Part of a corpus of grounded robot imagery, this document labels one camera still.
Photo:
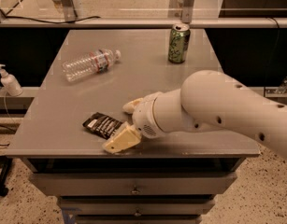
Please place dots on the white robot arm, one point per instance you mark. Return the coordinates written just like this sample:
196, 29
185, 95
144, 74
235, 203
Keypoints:
206, 101

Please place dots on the green drink can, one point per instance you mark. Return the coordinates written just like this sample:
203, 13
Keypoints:
178, 42

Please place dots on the clear plastic water bottle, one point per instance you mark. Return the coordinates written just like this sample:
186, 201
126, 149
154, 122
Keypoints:
93, 62

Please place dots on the metal frame post right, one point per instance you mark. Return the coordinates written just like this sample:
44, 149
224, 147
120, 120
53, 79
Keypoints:
181, 9

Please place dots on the upper grey drawer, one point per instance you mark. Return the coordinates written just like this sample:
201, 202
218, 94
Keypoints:
131, 184

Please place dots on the black stand foot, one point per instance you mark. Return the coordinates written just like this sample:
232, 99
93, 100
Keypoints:
5, 165

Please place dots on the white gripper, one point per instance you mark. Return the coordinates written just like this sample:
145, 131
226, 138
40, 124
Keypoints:
144, 116

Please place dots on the white pump dispenser bottle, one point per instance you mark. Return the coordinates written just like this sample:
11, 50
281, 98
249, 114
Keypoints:
9, 82

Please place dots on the black rxbar chocolate wrapper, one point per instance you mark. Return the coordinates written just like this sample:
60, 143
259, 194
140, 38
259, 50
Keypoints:
102, 125

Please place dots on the grey drawer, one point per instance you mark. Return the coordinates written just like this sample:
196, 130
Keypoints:
131, 206
131, 184

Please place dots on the lower grey drawer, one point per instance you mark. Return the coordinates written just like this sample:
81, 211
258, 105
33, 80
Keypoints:
131, 206

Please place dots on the metal frame post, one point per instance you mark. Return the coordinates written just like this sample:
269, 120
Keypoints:
69, 10
181, 9

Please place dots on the metal frame post left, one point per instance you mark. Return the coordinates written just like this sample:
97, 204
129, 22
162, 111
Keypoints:
69, 10

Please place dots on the grey drawer cabinet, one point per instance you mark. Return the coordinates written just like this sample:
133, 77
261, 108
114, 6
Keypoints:
52, 140

